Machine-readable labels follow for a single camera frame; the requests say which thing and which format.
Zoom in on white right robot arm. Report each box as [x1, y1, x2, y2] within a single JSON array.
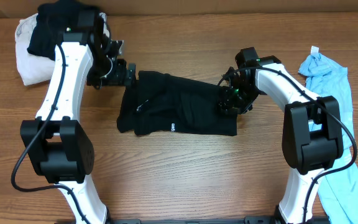
[[218, 47, 343, 223]]

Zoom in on light blue t-shirt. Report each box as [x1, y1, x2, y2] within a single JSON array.
[[297, 45, 358, 224]]

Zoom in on folded black garment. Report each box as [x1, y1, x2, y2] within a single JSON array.
[[27, 0, 100, 61]]

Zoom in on folded beige garment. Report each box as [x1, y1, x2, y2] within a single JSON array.
[[15, 12, 114, 88]]

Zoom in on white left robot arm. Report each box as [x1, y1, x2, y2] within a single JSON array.
[[11, 9, 136, 223]]

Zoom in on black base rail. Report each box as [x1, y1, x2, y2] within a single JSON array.
[[106, 216, 282, 224]]

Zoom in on black t-shirt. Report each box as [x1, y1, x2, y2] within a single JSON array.
[[117, 71, 237, 136]]

